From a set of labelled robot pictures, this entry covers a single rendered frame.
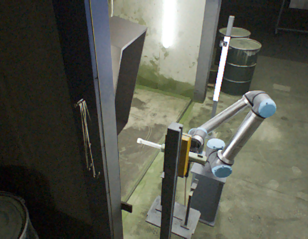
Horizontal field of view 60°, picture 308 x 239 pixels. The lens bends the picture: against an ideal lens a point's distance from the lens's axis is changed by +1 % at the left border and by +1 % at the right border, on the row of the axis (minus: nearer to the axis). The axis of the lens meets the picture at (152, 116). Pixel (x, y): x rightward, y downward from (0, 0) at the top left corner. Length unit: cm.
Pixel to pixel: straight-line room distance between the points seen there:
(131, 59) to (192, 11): 160
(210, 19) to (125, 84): 171
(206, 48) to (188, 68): 46
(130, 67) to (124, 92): 32
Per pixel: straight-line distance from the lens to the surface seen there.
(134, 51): 276
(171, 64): 446
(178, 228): 186
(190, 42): 423
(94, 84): 140
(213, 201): 261
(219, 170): 216
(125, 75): 291
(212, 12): 404
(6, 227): 196
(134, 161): 332
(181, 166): 139
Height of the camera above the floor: 235
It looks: 34 degrees down
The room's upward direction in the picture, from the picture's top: 2 degrees clockwise
